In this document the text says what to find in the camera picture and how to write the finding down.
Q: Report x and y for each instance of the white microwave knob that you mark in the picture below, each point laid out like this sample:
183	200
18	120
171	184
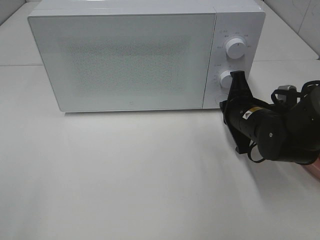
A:
235	47
225	79

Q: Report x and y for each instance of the white microwave door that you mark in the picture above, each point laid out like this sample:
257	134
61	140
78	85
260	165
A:
101	63

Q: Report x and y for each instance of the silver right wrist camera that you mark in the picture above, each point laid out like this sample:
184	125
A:
287	87

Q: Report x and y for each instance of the upper white microwave knob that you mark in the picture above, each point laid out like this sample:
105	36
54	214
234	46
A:
235	47

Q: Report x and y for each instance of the round white door release button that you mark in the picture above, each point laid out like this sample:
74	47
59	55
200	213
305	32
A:
221	98

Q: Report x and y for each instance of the pink round plate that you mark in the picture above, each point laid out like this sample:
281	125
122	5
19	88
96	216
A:
314	168

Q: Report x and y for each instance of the white microwave oven body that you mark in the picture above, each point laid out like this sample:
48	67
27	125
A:
244	18

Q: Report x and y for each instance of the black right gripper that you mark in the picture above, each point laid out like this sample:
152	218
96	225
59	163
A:
246	118

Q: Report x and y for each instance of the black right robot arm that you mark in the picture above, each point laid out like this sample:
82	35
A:
287	130

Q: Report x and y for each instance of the lower white microwave knob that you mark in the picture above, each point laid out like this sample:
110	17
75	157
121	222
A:
225	79

